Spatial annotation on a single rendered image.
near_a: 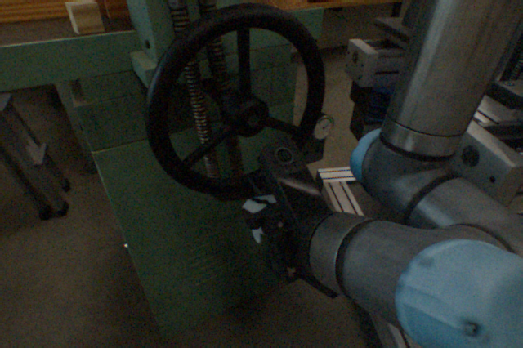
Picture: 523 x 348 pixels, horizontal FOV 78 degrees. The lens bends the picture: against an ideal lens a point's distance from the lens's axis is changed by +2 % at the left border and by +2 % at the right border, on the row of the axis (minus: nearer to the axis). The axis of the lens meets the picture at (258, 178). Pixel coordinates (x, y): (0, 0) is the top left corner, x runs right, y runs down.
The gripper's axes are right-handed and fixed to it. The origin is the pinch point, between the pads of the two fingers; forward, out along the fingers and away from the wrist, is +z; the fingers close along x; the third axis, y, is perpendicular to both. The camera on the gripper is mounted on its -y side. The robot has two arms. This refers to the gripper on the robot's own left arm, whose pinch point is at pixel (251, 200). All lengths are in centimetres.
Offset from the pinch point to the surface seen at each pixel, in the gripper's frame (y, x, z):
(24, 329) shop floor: 35, -57, 78
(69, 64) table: -26.5, -17.9, 11.9
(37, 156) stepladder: -18, -43, 117
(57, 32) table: -32.0, -18.0, 14.0
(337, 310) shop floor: 58, 35, 39
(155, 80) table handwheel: -19.3, -9.5, -5.0
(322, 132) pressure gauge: -4.6, 28.5, 17.4
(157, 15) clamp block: -28.0, -5.9, 0.1
